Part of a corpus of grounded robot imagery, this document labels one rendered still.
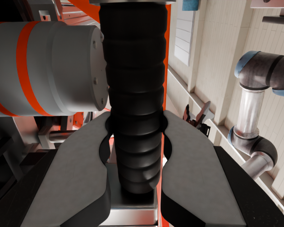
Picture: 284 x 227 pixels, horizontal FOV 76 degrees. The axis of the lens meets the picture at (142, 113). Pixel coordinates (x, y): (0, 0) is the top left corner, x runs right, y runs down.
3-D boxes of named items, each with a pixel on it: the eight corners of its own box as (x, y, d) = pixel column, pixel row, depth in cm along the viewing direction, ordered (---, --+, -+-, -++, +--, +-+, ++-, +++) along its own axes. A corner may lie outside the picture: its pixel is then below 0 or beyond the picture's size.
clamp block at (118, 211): (42, 209, 14) (59, 243, 17) (158, 207, 14) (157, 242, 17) (65, 161, 18) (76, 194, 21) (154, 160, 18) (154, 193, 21)
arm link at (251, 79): (292, 49, 65) (263, 149, 98) (251, 44, 76) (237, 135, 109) (273, 62, 61) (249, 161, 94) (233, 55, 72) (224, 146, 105)
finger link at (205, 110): (219, 105, 71) (205, 123, 75) (207, 99, 69) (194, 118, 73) (222, 108, 68) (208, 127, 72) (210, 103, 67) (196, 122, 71)
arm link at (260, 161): (284, 164, 90) (222, 222, 68) (261, 152, 98) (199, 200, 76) (293, 146, 84) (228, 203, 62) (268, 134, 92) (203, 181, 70)
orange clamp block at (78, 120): (47, 126, 54) (61, 131, 63) (74, 126, 54) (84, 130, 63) (50, 103, 56) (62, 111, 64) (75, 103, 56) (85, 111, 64)
